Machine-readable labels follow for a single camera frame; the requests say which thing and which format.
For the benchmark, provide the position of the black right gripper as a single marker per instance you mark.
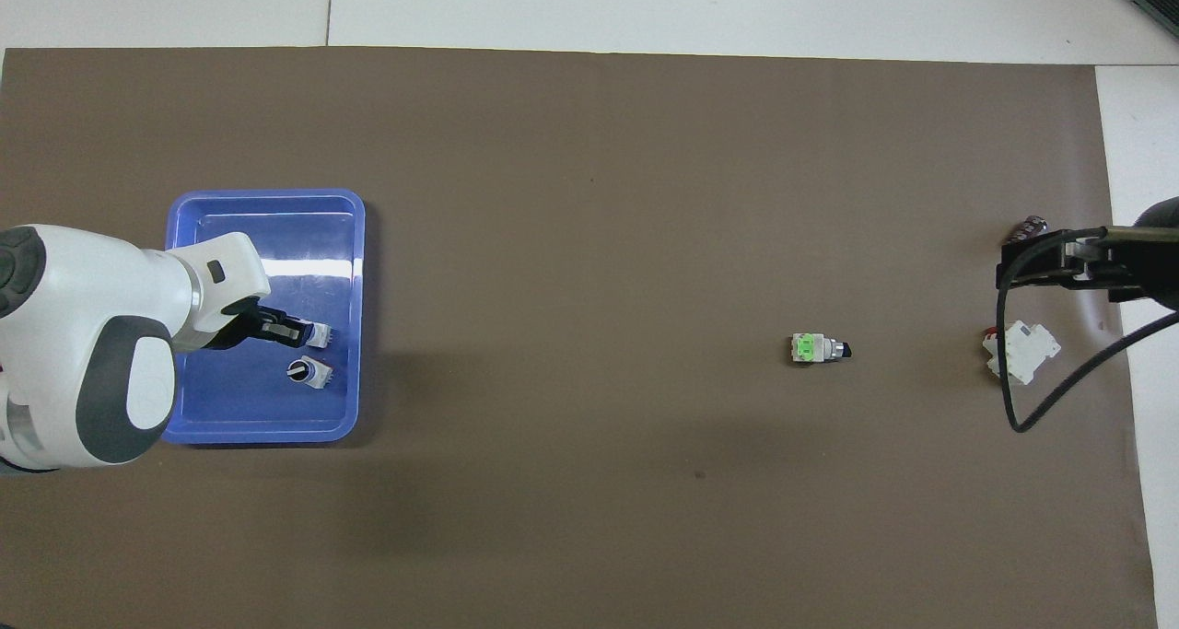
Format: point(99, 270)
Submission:
point(1119, 268)

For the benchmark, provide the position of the rotary switch with green base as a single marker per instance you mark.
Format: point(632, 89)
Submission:
point(811, 348)

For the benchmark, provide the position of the small dark terminal block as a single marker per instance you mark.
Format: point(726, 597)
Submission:
point(1025, 230)

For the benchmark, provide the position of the blue plastic tray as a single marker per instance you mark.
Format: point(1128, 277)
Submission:
point(304, 242)

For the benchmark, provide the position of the rotary switch with red base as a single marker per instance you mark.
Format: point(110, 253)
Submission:
point(309, 372)

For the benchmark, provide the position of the brown paper table mat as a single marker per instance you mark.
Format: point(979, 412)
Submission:
point(589, 518)

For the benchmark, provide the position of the rotary switch with orange base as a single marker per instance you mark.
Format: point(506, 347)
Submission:
point(319, 335)

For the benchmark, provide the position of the white circuit breaker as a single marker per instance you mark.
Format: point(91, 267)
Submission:
point(1024, 351)

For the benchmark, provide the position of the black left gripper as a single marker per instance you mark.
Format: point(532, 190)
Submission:
point(235, 327)

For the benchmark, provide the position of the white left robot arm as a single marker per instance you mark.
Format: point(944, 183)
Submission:
point(92, 334)

